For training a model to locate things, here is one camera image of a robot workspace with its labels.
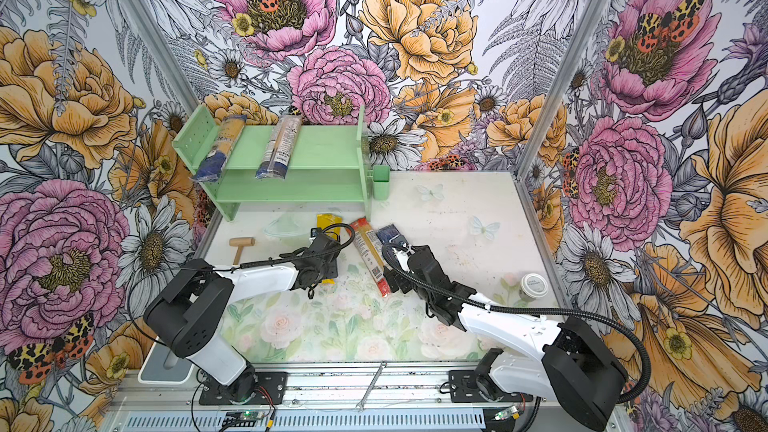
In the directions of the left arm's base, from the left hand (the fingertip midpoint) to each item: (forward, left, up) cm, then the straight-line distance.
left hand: (325, 272), depth 94 cm
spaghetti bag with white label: (+23, +11, +30) cm, 40 cm away
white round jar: (-8, -60, +6) cm, 61 cm away
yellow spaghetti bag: (+19, +2, +2) cm, 19 cm away
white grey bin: (-28, +36, +5) cm, 46 cm away
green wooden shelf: (+21, -3, +26) cm, 33 cm away
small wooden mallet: (+11, +29, +1) cm, 31 cm away
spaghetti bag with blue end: (+22, +28, +30) cm, 46 cm away
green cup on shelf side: (+33, -17, +6) cm, 37 cm away
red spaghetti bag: (+8, -13, +3) cm, 16 cm away
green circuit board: (-37, +15, -1) cm, 40 cm away
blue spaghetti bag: (+11, -20, +3) cm, 23 cm away
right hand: (-4, -23, +11) cm, 26 cm away
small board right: (-37, -46, 0) cm, 59 cm away
